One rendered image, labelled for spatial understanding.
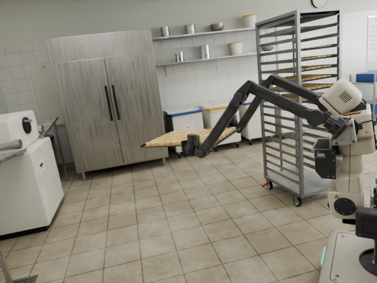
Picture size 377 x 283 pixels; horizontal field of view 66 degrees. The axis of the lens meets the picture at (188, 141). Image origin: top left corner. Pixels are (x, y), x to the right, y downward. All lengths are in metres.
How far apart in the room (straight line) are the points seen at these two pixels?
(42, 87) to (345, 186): 4.64
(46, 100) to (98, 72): 1.32
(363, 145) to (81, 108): 3.60
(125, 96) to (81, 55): 0.79
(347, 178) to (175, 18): 4.29
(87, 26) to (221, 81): 2.46
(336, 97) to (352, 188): 0.49
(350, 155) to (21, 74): 4.86
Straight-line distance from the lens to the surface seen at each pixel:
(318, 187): 3.25
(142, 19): 5.35
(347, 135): 1.53
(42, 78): 5.34
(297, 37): 2.77
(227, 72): 5.59
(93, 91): 4.37
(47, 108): 5.36
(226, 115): 1.60
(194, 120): 4.79
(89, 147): 4.50
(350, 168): 1.76
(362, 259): 2.11
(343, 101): 1.63
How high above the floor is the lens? 1.48
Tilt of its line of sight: 14 degrees down
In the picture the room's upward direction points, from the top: 7 degrees counter-clockwise
